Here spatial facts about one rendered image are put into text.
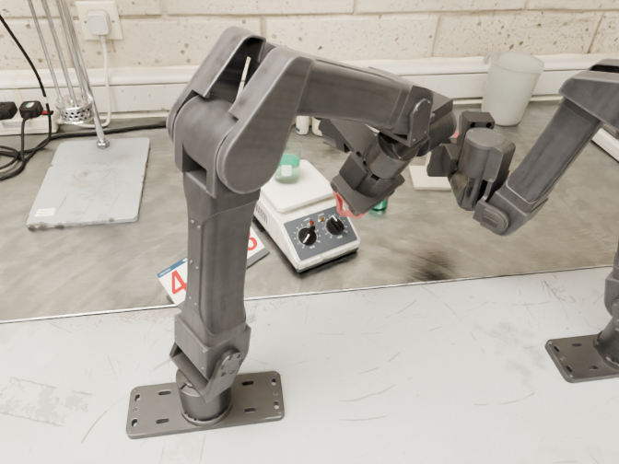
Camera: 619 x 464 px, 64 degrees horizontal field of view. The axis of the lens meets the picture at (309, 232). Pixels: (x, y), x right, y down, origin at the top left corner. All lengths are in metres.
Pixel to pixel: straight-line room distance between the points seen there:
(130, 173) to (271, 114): 0.72
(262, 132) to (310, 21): 0.90
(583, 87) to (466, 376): 0.41
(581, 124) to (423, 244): 0.37
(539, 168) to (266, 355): 0.46
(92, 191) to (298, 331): 0.53
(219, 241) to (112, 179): 0.65
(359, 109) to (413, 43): 0.86
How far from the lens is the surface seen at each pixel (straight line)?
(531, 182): 0.77
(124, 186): 1.08
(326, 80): 0.48
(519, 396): 0.78
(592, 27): 1.62
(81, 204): 1.06
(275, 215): 0.86
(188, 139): 0.45
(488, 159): 0.79
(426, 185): 1.08
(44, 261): 0.97
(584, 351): 0.86
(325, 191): 0.89
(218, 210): 0.45
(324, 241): 0.86
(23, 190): 1.16
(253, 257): 0.88
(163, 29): 1.30
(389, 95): 0.56
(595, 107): 0.68
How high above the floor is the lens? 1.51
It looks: 41 degrees down
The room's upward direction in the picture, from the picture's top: 2 degrees clockwise
